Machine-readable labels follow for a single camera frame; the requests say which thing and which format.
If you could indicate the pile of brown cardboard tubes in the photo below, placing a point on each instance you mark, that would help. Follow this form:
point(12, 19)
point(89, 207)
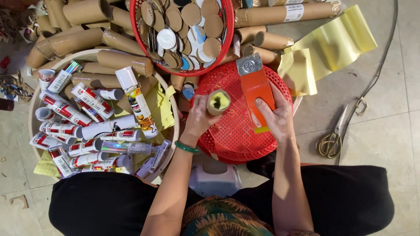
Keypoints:
point(78, 41)

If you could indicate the red basket holding discs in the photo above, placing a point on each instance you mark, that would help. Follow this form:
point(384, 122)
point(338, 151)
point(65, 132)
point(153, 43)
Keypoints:
point(226, 42)

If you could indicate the upturned red plastic basket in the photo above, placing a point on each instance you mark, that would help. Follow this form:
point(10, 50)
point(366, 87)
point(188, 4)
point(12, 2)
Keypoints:
point(236, 137)

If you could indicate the person's black shoe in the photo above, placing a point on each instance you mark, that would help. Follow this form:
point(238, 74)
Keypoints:
point(262, 165)

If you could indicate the group of labelled wrapped tubes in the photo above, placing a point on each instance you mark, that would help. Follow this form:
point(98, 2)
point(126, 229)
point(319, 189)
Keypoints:
point(85, 131)

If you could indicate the orange scraper with metal head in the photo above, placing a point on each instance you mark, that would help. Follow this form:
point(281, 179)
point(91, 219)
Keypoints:
point(255, 88)

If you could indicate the person's left fingers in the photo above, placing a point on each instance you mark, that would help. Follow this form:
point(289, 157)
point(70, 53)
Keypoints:
point(200, 101)

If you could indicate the round wooden tray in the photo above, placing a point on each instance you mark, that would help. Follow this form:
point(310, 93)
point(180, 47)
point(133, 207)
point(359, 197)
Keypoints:
point(34, 108)

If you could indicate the person's left hand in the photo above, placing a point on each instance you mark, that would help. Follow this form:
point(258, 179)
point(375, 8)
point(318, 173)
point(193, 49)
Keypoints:
point(196, 119)

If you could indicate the small rubber band loop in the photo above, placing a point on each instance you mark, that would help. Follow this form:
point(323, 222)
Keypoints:
point(361, 106)

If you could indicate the heap of round cardboard discs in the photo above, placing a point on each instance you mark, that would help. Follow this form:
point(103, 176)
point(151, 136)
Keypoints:
point(183, 29)

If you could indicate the person's right hand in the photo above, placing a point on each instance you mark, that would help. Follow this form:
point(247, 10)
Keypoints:
point(280, 123)

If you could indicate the person's black trousers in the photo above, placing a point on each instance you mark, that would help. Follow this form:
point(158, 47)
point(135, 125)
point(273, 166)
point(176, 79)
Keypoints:
point(328, 203)

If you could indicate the white plastic stool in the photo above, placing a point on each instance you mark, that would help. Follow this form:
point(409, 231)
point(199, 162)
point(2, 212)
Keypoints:
point(215, 180)

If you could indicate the cardboard tube with yellow lining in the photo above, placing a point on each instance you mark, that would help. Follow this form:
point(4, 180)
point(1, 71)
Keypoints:
point(219, 102)

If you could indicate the person's patterned shirt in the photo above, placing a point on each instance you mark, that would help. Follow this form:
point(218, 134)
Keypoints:
point(223, 219)

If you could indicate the brown cardboard scrap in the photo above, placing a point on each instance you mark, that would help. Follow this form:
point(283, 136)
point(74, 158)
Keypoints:
point(19, 200)

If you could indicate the long yellow paper strip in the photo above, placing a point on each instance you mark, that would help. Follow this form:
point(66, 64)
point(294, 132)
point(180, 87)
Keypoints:
point(331, 46)

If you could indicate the green bangle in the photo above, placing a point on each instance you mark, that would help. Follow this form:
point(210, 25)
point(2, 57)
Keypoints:
point(185, 148)

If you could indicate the heap of cardboard scraps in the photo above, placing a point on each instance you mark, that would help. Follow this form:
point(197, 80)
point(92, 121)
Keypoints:
point(14, 85)

